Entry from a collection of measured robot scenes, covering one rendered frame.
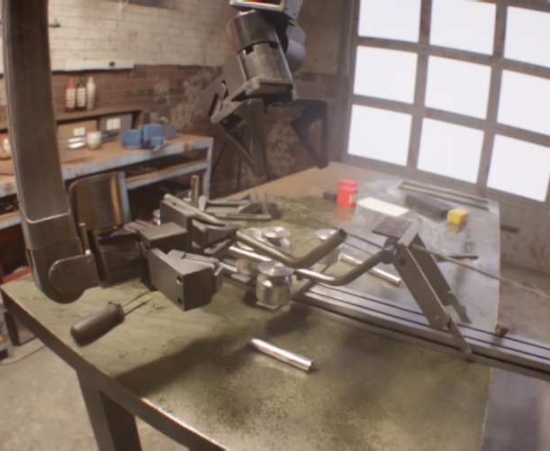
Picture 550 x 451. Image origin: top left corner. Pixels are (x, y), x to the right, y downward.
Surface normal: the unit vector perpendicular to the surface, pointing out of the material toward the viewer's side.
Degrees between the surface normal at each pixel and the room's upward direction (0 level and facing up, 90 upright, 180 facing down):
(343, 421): 0
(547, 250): 90
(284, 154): 90
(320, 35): 90
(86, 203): 70
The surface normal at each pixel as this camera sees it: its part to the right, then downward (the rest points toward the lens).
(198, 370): 0.08, -0.94
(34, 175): 0.62, -0.03
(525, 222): -0.50, 0.26
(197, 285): 0.68, 0.30
